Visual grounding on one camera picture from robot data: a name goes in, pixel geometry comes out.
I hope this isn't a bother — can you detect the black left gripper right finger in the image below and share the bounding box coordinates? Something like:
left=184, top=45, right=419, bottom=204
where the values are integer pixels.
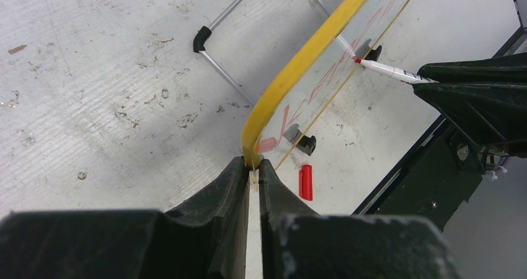
left=258, top=159, right=317, bottom=278

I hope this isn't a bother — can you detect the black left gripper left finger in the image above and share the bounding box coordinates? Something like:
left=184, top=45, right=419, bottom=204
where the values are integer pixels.
left=166, top=157, right=250, bottom=278

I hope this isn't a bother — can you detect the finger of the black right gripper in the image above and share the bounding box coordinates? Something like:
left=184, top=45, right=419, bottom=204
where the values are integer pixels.
left=418, top=53, right=526, bottom=83
left=413, top=83, right=526, bottom=158

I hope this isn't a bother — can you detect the red marker cap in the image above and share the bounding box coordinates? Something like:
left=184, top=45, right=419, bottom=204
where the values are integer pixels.
left=299, top=165, right=313, bottom=201

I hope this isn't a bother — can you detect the white marker pen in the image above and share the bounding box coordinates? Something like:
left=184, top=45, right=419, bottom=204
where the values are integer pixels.
left=355, top=58, right=437, bottom=85

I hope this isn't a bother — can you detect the yellow framed whiteboard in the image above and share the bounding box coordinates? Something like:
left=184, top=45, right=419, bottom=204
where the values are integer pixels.
left=241, top=0, right=411, bottom=170

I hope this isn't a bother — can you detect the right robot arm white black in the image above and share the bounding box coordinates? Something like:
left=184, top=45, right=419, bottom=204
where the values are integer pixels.
left=413, top=53, right=526, bottom=173

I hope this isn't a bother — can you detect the black whiteboard foot left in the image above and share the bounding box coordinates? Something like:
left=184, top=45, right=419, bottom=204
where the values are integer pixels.
left=296, top=135, right=317, bottom=156

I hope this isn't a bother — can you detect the black whiteboard foot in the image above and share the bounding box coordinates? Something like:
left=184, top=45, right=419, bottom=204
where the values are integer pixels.
left=364, top=45, right=382, bottom=62
left=296, top=135, right=317, bottom=156

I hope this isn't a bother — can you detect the black whiteboard foot right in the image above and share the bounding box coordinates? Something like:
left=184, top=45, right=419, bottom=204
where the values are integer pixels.
left=364, top=45, right=382, bottom=62

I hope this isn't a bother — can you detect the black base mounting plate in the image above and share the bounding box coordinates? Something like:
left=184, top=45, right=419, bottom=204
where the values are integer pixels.
left=355, top=27, right=526, bottom=229

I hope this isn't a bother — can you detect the metal whiteboard stand frame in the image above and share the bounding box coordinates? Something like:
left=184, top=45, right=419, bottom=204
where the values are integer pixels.
left=193, top=0, right=331, bottom=106

